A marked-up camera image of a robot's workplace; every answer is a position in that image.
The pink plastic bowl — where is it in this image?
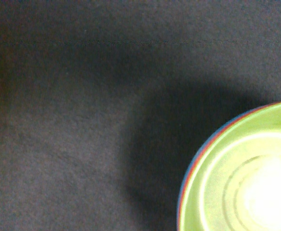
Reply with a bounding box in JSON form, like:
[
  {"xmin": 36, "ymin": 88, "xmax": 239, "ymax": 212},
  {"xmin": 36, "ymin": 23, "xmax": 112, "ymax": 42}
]
[{"xmin": 176, "ymin": 103, "xmax": 277, "ymax": 231}]

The green plastic bowl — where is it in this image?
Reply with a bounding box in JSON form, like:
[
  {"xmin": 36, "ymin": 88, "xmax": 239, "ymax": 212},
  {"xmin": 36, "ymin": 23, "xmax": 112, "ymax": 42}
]
[{"xmin": 182, "ymin": 103, "xmax": 281, "ymax": 231}]

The black tablecloth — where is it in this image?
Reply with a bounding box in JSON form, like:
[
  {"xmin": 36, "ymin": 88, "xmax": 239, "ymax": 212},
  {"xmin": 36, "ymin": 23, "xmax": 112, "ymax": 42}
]
[{"xmin": 0, "ymin": 0, "xmax": 281, "ymax": 231}]

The blue plastic bowl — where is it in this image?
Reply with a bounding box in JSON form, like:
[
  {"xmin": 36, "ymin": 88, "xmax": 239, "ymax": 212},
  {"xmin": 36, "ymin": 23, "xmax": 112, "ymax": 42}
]
[{"xmin": 176, "ymin": 113, "xmax": 247, "ymax": 231}]

